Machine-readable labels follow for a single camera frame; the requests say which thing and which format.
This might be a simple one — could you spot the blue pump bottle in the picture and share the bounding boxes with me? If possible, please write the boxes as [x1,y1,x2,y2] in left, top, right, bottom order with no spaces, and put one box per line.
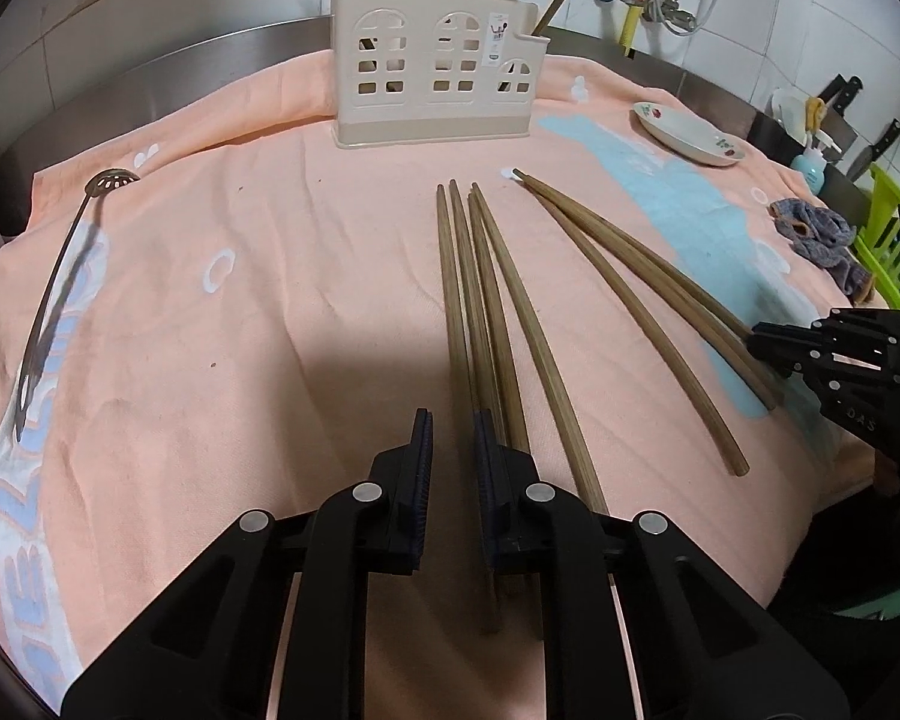
[789,131,845,194]

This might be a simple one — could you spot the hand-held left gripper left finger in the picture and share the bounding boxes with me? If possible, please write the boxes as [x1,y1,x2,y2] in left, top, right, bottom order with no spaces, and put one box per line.
[60,409,434,720]

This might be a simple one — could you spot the black handled knife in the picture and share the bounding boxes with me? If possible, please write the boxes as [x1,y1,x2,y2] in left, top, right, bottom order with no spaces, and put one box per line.
[816,73,850,121]
[846,118,900,182]
[832,76,865,162]

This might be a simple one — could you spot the metal slotted skimmer spoon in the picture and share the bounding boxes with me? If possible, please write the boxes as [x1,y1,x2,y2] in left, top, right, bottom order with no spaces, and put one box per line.
[11,167,142,445]

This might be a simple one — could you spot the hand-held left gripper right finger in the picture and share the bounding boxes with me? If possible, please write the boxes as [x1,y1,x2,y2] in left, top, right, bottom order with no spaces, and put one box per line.
[472,409,848,720]

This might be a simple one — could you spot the long wooden chopstick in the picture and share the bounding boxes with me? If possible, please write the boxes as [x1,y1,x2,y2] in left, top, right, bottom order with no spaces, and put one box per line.
[511,167,781,410]
[448,178,507,432]
[465,193,533,455]
[525,181,749,477]
[469,181,610,518]
[435,184,505,635]

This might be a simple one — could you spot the white floral plate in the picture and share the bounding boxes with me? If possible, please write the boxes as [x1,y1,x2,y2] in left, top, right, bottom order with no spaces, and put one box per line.
[630,101,747,167]

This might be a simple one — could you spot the white cup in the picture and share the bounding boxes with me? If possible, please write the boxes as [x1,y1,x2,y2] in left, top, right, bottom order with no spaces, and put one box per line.
[769,88,807,140]

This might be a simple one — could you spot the peach printed towel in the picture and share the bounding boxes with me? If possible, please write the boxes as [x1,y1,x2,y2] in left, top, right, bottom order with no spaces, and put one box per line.
[0,45,882,720]

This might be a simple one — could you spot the green plastic dish rack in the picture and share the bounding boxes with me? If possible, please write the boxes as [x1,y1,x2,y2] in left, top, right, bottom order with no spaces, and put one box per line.
[851,163,900,312]

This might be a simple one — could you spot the cream plastic utensil holder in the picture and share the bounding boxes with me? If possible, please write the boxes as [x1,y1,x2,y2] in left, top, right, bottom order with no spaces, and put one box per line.
[328,0,550,149]

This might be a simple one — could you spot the grey crumpled cloth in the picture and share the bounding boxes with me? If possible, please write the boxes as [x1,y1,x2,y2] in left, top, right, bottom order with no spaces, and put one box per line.
[766,197,878,305]

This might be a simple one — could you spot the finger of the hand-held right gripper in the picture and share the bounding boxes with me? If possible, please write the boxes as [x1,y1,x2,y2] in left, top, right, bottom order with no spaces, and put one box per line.
[746,321,890,398]
[810,307,900,350]

